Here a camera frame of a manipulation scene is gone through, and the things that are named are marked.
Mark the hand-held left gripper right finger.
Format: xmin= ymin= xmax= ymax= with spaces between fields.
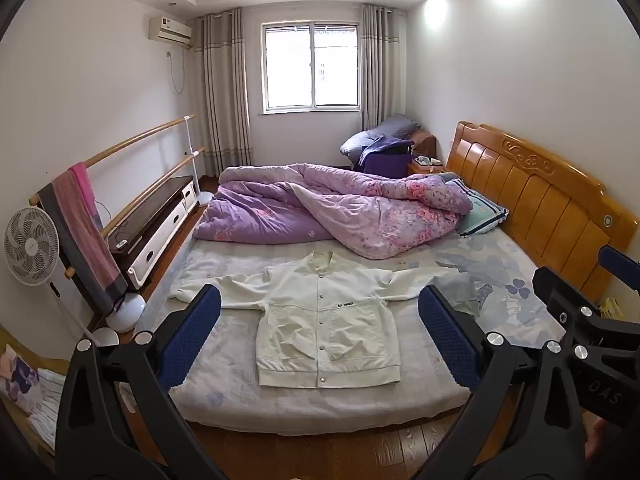
xmin=415 ymin=284 xmax=588 ymax=480

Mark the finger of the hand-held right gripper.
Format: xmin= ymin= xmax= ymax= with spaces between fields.
xmin=532 ymin=266 xmax=601 ymax=328
xmin=599 ymin=246 xmax=640 ymax=286

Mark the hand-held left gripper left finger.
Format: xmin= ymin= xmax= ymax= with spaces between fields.
xmin=54 ymin=284 xmax=226 ymax=480

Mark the white snap-button jacket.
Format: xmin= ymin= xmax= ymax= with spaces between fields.
xmin=167 ymin=251 xmax=473 ymax=390

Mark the person's right hand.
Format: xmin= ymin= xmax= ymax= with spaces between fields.
xmin=584 ymin=417 xmax=618 ymax=466

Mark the bed with floral sheet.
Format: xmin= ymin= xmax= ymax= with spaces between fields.
xmin=167 ymin=195 xmax=568 ymax=436

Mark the white dome stand base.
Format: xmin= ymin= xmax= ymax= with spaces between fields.
xmin=106 ymin=292 xmax=147 ymax=332

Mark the wooden headboard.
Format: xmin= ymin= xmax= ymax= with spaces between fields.
xmin=445 ymin=121 xmax=626 ymax=306

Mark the teal striped pillow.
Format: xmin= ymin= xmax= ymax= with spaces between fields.
xmin=440 ymin=172 xmax=510 ymax=238

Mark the dark-top white TV cabinet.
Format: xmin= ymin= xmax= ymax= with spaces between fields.
xmin=102 ymin=176 xmax=197 ymax=291

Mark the grey pink striped towel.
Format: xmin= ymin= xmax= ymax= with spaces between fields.
xmin=37 ymin=167 xmax=130 ymax=317

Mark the purple floral quilt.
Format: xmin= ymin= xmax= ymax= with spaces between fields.
xmin=192 ymin=162 xmax=473 ymax=261

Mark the wooden nightstand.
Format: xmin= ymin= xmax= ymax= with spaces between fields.
xmin=407 ymin=157 xmax=448 ymax=177

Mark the stack of white cloths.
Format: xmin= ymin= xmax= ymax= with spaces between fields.
xmin=27 ymin=367 xmax=67 ymax=451

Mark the bright pink towel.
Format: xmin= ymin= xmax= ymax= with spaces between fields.
xmin=69 ymin=162 xmax=105 ymax=233

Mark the white standing fan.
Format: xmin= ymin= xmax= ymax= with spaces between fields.
xmin=4 ymin=208 xmax=121 ymax=348

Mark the purple cloth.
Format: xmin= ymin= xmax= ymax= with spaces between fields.
xmin=357 ymin=137 xmax=416 ymax=178

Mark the printed packet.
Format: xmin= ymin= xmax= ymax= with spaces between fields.
xmin=0 ymin=345 xmax=41 ymax=403

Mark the brown covered chair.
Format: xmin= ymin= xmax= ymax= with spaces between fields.
xmin=412 ymin=129 xmax=438 ymax=161

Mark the grey striped curtain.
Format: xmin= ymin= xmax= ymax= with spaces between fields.
xmin=192 ymin=7 xmax=253 ymax=178
xmin=361 ymin=4 xmax=408 ymax=136

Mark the white-framed window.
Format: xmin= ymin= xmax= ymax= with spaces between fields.
xmin=260 ymin=21 xmax=362 ymax=115

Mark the wooden barre rail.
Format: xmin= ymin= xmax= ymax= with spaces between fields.
xmin=65 ymin=147 xmax=206 ymax=281
xmin=29 ymin=115 xmax=197 ymax=206

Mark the white barre post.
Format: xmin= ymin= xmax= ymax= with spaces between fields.
xmin=182 ymin=115 xmax=213 ymax=208

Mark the air conditioner cable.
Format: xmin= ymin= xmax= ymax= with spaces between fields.
xmin=167 ymin=50 xmax=188 ymax=95

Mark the white wall air conditioner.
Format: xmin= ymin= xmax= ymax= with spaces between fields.
xmin=148 ymin=16 xmax=193 ymax=45

